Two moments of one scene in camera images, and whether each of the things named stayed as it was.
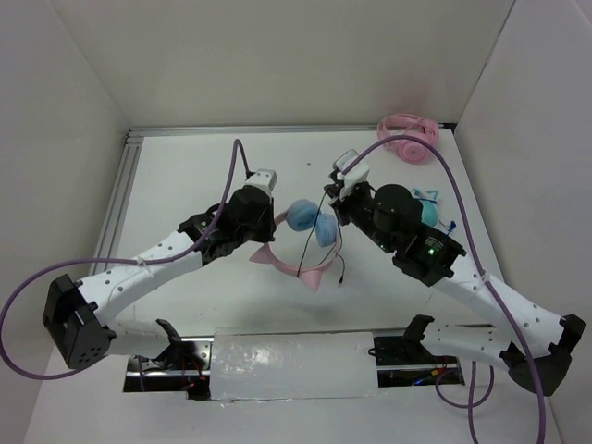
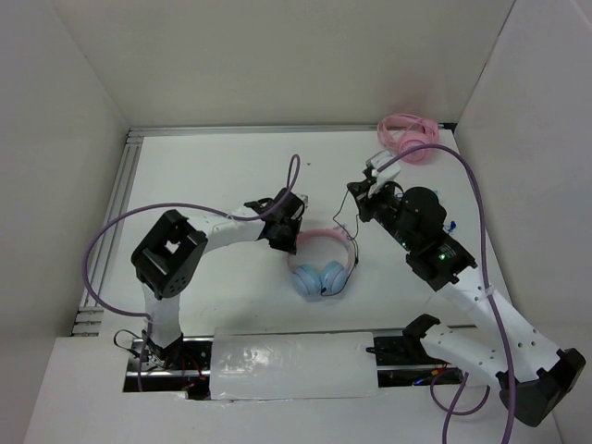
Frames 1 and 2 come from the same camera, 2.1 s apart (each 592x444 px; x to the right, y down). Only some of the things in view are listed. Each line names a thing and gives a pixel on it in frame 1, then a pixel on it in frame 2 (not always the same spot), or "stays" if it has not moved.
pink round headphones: x=410 y=151 stays
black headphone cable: x=331 y=249 -> x=355 y=248
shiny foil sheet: x=248 y=364 stays
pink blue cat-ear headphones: x=303 y=215 -> x=307 y=278
